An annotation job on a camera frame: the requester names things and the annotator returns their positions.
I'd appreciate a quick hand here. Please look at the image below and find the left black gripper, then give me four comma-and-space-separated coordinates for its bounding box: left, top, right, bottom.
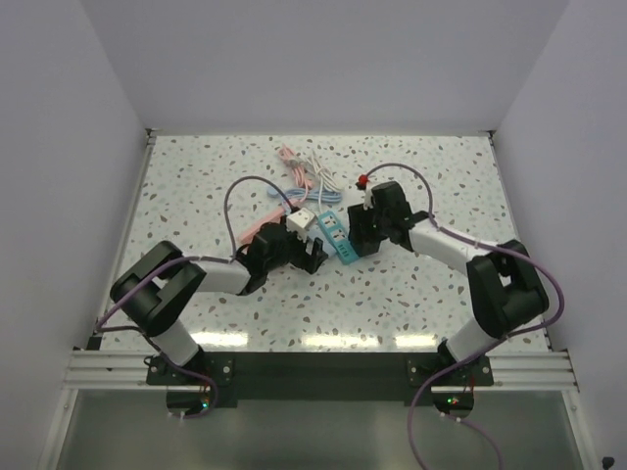
265, 225, 327, 273

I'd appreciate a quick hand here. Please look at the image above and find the teal power strip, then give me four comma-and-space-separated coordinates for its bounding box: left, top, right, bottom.
318, 211, 359, 265

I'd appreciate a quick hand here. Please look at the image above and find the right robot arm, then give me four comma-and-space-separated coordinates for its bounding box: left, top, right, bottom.
348, 175, 549, 385

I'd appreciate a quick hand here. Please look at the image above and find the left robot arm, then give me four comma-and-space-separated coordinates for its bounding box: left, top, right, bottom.
110, 222, 328, 384

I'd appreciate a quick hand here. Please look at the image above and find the pink power strip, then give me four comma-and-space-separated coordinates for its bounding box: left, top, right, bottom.
237, 207, 286, 244

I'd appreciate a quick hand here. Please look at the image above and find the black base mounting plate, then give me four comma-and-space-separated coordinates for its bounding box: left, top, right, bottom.
145, 352, 494, 410

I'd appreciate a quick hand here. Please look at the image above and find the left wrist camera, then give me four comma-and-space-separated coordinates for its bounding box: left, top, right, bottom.
285, 208, 316, 232

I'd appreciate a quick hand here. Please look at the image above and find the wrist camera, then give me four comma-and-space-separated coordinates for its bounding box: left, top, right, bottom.
285, 208, 316, 232
356, 174, 375, 210

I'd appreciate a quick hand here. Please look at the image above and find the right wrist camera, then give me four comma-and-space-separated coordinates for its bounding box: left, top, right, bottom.
356, 174, 375, 210

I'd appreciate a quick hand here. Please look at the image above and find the blue coiled cord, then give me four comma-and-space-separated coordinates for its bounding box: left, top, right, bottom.
265, 181, 344, 208

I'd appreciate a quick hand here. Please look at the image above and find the pink coiled cord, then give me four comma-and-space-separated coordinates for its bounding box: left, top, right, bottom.
277, 142, 319, 191

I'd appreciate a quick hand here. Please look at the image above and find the white coiled cord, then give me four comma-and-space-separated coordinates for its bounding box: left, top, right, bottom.
306, 150, 347, 195

